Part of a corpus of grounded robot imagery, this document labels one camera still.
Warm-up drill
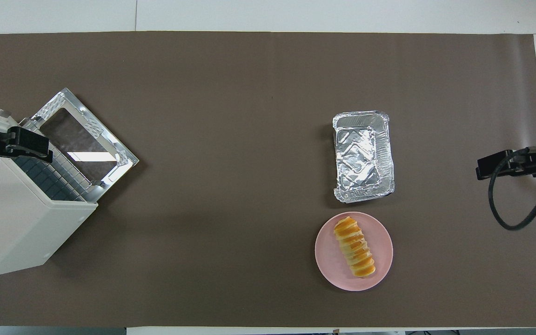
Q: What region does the orange striped bread roll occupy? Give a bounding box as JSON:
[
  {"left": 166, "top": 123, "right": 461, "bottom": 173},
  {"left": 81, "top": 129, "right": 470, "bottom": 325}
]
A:
[{"left": 334, "top": 216, "right": 376, "bottom": 278}]

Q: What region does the white toaster oven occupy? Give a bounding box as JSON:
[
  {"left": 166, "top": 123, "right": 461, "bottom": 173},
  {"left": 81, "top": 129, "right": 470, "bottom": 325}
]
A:
[{"left": 0, "top": 102, "right": 99, "bottom": 279}]

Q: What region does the aluminium foil tray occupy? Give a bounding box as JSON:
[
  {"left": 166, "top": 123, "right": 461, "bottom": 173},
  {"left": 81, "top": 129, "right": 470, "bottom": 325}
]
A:
[{"left": 332, "top": 111, "right": 395, "bottom": 204}]

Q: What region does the chrome glass oven door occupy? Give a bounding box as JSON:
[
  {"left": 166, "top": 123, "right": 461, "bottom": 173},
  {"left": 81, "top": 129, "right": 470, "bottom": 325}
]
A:
[{"left": 31, "top": 87, "right": 140, "bottom": 203}]

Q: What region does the oven wire rack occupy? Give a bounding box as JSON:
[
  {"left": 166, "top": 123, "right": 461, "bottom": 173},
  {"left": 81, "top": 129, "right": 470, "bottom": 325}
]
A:
[{"left": 14, "top": 119, "right": 93, "bottom": 202}]

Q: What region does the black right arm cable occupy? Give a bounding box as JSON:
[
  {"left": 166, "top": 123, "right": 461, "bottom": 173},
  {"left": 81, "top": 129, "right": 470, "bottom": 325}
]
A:
[{"left": 488, "top": 147, "right": 536, "bottom": 231}]

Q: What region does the pink round plate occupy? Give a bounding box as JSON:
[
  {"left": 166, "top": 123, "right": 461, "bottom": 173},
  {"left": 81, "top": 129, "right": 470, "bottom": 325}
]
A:
[{"left": 315, "top": 212, "right": 394, "bottom": 292}]

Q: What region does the brown table mat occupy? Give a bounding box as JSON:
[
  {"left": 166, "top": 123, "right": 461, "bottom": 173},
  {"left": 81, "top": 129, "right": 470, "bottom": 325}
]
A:
[{"left": 0, "top": 31, "right": 536, "bottom": 328}]

